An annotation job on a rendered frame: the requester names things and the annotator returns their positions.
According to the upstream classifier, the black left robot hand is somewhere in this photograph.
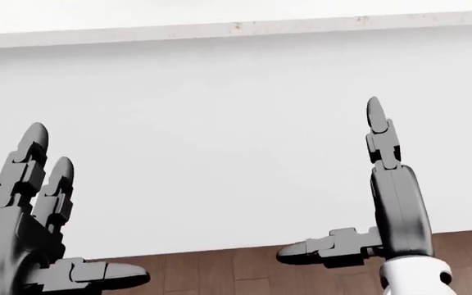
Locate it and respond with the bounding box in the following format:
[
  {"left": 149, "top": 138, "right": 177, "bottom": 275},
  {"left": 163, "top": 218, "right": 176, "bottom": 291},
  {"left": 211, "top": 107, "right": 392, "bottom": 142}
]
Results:
[{"left": 0, "top": 121, "right": 152, "bottom": 295}]

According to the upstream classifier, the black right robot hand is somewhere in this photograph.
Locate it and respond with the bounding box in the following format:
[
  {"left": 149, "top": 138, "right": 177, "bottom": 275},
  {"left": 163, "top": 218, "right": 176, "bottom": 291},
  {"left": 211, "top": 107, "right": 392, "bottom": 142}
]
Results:
[{"left": 275, "top": 96, "right": 434, "bottom": 268}]

